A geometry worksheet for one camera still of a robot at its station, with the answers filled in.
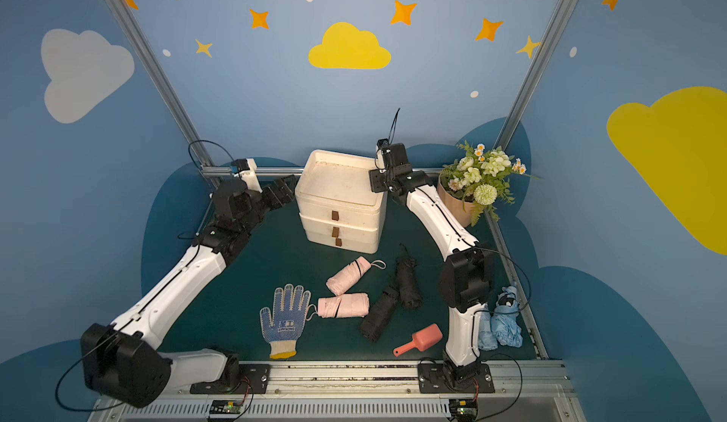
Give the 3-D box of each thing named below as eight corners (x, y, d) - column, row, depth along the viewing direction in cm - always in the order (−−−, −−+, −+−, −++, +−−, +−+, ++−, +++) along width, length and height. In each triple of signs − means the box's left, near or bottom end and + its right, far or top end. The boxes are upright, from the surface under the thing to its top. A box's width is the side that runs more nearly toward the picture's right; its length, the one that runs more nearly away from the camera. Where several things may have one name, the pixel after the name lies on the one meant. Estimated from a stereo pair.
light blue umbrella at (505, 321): (490, 342, 81) (498, 336, 76) (488, 290, 91) (496, 283, 86) (518, 349, 80) (528, 344, 75) (513, 296, 90) (522, 289, 85)
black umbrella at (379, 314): (358, 332, 83) (358, 330, 81) (384, 287, 92) (384, 283, 90) (376, 343, 81) (376, 341, 79) (400, 295, 90) (401, 292, 88)
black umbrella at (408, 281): (402, 309, 87) (402, 307, 85) (392, 247, 101) (393, 244, 99) (422, 308, 87) (423, 306, 86) (410, 246, 101) (411, 243, 100)
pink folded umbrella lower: (317, 318, 86) (316, 314, 84) (320, 296, 91) (318, 292, 88) (369, 318, 87) (369, 314, 84) (369, 296, 91) (369, 292, 88)
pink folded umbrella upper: (332, 298, 90) (331, 294, 88) (323, 282, 94) (322, 277, 91) (384, 267, 97) (385, 263, 95) (374, 253, 101) (374, 249, 98)
